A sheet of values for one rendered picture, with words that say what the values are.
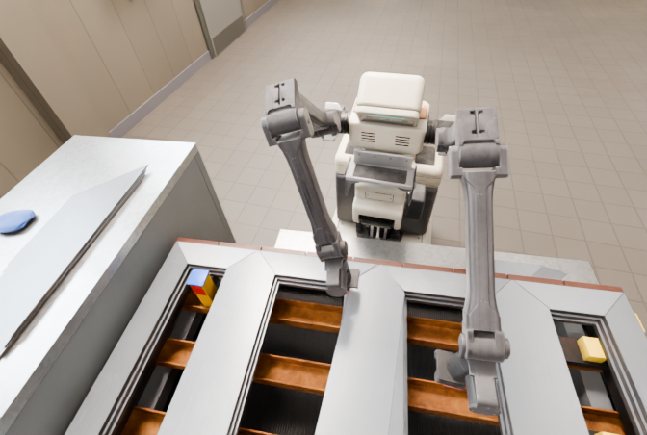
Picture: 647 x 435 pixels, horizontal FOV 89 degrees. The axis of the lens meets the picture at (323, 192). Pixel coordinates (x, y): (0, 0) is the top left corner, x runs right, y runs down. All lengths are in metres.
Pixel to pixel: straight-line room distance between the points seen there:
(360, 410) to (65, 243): 1.01
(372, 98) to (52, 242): 1.11
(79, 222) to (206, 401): 0.71
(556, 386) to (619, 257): 1.76
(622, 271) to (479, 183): 2.13
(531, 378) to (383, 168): 0.78
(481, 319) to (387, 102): 0.68
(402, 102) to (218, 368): 0.97
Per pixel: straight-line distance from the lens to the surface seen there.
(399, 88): 1.11
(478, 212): 0.72
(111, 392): 1.24
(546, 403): 1.17
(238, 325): 1.15
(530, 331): 1.23
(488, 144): 0.74
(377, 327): 1.11
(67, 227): 1.38
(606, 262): 2.78
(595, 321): 1.39
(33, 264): 1.34
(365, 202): 1.47
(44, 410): 1.23
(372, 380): 1.06
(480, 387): 0.79
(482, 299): 0.73
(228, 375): 1.11
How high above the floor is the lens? 1.89
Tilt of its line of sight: 46 degrees down
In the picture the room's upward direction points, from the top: 4 degrees counter-clockwise
